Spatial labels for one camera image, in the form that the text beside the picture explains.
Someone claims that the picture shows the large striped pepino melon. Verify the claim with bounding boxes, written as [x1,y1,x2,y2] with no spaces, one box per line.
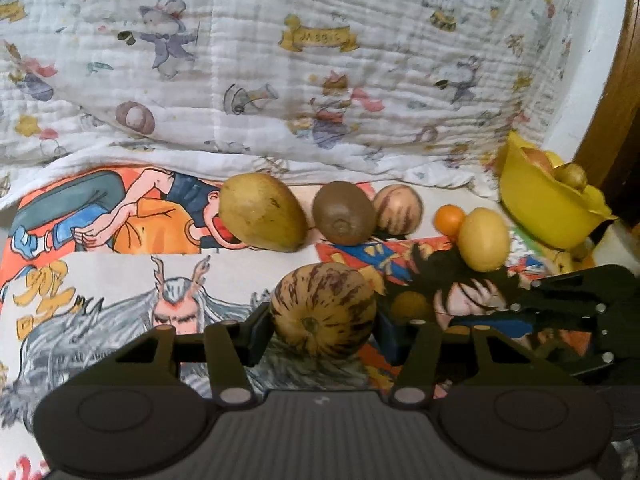
[270,262,378,360]

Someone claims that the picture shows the yellow lemon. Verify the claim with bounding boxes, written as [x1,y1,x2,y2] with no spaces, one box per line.
[457,207,511,273]

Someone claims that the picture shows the small striped pepino melon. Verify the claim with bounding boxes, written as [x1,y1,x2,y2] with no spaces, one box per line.
[373,184,424,236]

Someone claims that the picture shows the brown kiwi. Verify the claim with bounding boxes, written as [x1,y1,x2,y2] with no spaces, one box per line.
[311,181,376,246]

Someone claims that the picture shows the small brown fruit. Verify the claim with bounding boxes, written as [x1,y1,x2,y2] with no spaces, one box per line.
[388,290,434,325]

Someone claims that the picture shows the yellow fruit bowl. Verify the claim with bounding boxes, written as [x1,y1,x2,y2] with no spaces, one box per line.
[499,130,616,249]

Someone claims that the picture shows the green pear in bowl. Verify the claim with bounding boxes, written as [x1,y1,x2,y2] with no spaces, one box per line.
[552,162,588,193]

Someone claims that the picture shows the green mango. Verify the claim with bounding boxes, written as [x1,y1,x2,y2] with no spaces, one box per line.
[219,172,308,252]

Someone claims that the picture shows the red apple in bowl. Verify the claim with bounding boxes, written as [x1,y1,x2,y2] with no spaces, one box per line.
[522,146,553,174]

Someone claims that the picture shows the small orange tangerine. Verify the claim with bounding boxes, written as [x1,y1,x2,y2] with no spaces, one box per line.
[433,205,466,238]

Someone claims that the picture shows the colourful anime print cloth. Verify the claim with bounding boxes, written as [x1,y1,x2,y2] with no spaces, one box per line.
[0,164,597,480]

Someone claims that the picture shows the white cartoon print blanket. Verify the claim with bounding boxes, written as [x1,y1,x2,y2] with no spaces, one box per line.
[1,0,586,204]

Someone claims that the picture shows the brown wooden door frame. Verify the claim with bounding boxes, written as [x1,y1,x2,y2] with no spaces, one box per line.
[572,0,640,196]

